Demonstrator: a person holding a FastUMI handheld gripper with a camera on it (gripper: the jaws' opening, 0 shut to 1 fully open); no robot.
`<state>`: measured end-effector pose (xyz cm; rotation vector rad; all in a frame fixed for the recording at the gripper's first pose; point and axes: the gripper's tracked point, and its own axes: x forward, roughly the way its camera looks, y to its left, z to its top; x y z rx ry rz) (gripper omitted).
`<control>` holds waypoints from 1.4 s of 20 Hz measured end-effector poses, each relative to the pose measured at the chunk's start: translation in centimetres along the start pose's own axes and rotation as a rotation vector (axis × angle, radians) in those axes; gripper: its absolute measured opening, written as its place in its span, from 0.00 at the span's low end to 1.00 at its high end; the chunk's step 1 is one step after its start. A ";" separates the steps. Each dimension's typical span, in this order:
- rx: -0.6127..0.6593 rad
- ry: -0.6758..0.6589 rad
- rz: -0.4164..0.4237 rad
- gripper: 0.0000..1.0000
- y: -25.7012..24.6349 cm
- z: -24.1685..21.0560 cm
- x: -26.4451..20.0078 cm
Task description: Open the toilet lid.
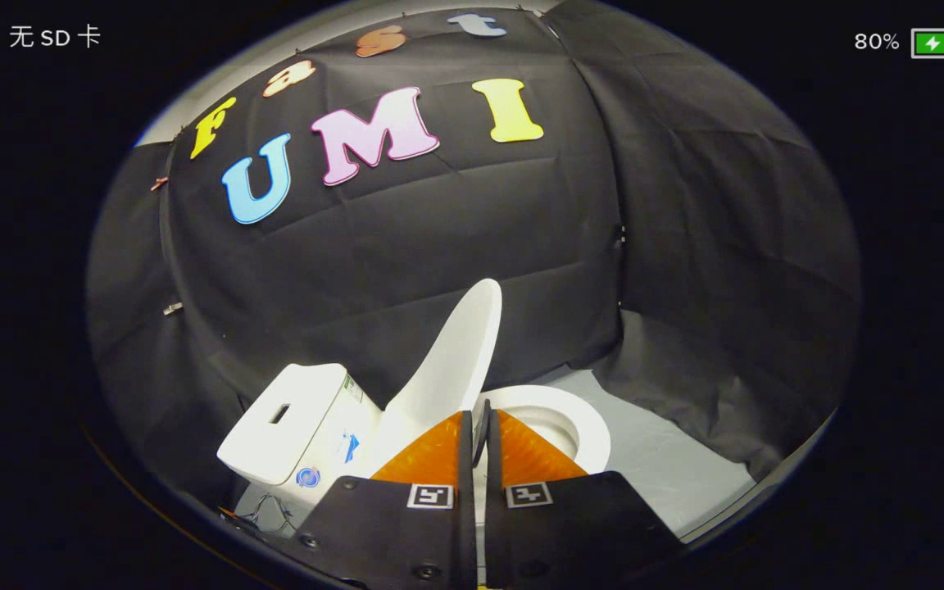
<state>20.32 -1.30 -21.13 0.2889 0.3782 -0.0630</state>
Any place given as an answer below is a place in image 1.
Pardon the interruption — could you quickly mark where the white toilet lid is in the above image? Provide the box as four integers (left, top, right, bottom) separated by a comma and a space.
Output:
369, 279, 504, 478

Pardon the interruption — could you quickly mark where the white toilet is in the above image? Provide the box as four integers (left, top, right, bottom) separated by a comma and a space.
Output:
217, 363, 612, 513

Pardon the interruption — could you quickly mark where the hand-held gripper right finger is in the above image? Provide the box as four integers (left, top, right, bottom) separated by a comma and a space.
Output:
476, 399, 686, 590

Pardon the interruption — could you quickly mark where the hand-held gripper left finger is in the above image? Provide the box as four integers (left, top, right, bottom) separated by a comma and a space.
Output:
292, 410, 478, 590

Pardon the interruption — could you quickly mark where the white toilet seat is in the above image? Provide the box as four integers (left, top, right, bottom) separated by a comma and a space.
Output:
479, 384, 612, 476

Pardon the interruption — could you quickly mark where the black backdrop cloth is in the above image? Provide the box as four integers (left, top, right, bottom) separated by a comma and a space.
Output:
87, 0, 863, 492

